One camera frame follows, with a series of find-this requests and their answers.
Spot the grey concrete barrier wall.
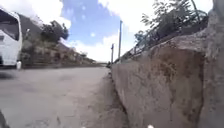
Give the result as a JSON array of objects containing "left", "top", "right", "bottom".
[{"left": 111, "top": 0, "right": 224, "bottom": 128}]

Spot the dark stone retaining wall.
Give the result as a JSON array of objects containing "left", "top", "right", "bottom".
[{"left": 21, "top": 61, "right": 103, "bottom": 70}]

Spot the white vehicle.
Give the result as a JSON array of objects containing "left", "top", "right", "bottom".
[{"left": 0, "top": 6, "right": 24, "bottom": 70}]

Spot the tall utility pole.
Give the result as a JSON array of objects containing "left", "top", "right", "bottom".
[{"left": 117, "top": 19, "right": 124, "bottom": 62}]

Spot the dark green tree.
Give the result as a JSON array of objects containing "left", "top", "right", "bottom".
[{"left": 41, "top": 20, "right": 70, "bottom": 44}]

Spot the grey concrete road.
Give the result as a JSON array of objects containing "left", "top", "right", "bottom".
[{"left": 0, "top": 66, "right": 130, "bottom": 128}]

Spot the leafy tree behind wall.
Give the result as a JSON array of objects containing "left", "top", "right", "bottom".
[{"left": 134, "top": 0, "right": 210, "bottom": 48}]

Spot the dry overgrown hillside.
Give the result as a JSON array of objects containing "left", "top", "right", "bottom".
[{"left": 17, "top": 13, "right": 101, "bottom": 67}]

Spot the short utility pole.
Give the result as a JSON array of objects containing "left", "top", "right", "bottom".
[{"left": 110, "top": 43, "right": 115, "bottom": 64}]

